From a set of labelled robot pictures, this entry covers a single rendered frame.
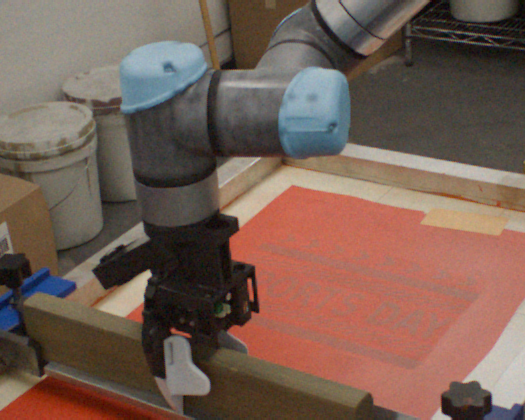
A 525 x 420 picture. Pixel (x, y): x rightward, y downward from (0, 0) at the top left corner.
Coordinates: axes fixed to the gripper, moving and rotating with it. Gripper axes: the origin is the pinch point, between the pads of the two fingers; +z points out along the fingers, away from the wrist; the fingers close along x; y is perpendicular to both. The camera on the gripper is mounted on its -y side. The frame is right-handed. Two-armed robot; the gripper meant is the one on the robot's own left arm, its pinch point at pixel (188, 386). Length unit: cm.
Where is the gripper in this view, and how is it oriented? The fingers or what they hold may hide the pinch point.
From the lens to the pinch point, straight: 120.3
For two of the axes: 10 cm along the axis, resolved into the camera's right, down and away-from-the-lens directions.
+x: 5.5, -4.3, 7.2
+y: 8.3, 1.9, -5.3
